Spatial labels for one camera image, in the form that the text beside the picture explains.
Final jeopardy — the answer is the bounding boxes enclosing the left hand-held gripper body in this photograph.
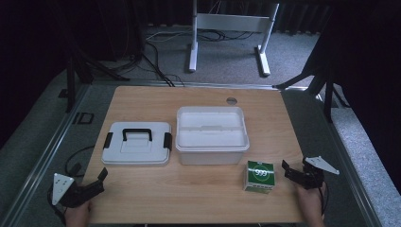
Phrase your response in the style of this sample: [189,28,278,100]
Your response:
[51,172,105,209]

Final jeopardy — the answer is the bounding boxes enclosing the green and white box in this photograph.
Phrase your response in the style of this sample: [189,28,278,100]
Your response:
[242,160,276,195]

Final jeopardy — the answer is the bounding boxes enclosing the black tripod stand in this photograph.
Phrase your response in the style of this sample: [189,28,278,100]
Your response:
[64,46,131,114]
[272,56,352,124]

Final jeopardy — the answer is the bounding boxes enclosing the black floor cable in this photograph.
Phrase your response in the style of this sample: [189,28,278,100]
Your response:
[141,41,185,88]

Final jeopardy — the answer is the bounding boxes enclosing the person's right hand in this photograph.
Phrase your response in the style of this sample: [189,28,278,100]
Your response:
[295,183,327,227]

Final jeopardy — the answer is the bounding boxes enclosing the white plastic storage container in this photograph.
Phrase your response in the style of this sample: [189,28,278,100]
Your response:
[175,105,251,166]

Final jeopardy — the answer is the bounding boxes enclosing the person's left hand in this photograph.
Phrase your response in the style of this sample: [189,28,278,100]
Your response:
[64,200,95,227]

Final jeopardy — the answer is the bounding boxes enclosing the white metal desk frame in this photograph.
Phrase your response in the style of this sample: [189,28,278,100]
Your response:
[188,0,281,78]

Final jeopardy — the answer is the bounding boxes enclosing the right hand-held gripper cable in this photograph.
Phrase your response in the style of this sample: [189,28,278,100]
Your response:
[320,182,331,217]

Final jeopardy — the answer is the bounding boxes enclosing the left hand-held gripper cable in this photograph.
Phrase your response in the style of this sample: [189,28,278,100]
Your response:
[46,145,96,221]

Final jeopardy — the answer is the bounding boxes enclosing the white lid with black handle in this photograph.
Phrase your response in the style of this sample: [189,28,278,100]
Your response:
[100,121,173,167]

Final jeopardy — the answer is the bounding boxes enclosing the bundle of floor cables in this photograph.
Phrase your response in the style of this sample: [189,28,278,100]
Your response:
[145,27,254,44]

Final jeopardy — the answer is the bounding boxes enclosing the hand-held gripper cable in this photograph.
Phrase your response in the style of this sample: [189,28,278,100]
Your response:
[320,182,331,217]
[46,145,96,221]

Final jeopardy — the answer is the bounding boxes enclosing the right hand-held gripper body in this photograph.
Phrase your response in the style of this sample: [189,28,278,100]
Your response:
[292,155,340,190]

